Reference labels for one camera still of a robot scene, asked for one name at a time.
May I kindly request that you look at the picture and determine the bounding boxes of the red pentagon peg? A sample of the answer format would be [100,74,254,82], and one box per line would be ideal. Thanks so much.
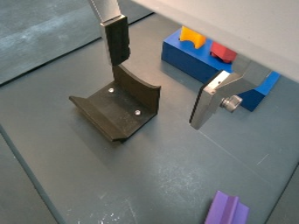
[209,42,237,63]

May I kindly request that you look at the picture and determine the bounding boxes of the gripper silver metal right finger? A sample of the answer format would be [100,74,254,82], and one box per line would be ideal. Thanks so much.
[189,55,270,130]

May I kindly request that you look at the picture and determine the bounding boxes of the black curved fixture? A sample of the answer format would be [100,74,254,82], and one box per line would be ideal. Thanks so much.
[69,65,161,142]

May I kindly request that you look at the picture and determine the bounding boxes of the blue peg board block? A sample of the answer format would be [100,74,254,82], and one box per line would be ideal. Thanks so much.
[161,30,280,111]

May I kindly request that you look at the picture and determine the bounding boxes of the yellow orange crescent peg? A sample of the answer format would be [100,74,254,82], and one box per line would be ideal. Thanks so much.
[180,26,205,49]

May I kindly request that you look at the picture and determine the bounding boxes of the purple star prism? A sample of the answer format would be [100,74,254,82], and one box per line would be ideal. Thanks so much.
[204,191,248,224]

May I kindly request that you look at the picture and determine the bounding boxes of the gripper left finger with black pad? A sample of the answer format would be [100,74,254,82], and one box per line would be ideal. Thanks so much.
[88,0,130,67]

